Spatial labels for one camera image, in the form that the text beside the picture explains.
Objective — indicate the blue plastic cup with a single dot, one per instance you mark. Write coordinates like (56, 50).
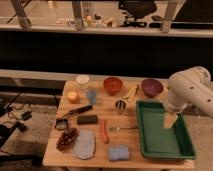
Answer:
(92, 96)

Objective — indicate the black rectangular block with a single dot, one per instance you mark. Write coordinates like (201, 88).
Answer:
(87, 119)

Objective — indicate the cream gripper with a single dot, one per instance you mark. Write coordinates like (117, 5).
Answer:
(169, 120)

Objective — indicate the blue sponge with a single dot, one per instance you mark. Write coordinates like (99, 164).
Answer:
(118, 153)

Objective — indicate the yellow banana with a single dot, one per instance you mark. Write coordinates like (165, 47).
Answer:
(129, 96)

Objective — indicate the orange fruit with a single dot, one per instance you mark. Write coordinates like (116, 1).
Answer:
(73, 97)

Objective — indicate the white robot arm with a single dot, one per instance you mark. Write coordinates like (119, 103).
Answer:
(188, 86)

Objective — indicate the small black framed dish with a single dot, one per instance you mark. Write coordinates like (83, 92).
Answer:
(61, 124)

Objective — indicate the small dark metal cup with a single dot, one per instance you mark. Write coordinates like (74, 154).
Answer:
(120, 106)

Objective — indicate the red bowl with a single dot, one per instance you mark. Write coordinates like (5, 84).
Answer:
(112, 85)

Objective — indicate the green plastic tray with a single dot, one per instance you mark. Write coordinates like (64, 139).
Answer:
(158, 142)

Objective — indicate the black handled knife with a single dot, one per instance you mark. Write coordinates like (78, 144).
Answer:
(78, 110)

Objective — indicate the metal spoon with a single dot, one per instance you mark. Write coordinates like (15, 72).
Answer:
(116, 129)

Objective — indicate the orange carrot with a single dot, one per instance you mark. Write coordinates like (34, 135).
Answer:
(103, 132)

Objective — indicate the wooden table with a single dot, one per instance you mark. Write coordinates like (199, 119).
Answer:
(104, 109)

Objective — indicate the purple bowl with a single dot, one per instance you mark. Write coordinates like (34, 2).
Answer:
(151, 87)

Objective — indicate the grey blue towel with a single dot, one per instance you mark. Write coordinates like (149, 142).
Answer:
(84, 146)

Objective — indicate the white lidded container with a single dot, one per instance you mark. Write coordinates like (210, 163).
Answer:
(83, 81)

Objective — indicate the brown grape bunch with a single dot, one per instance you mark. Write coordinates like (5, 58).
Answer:
(67, 139)

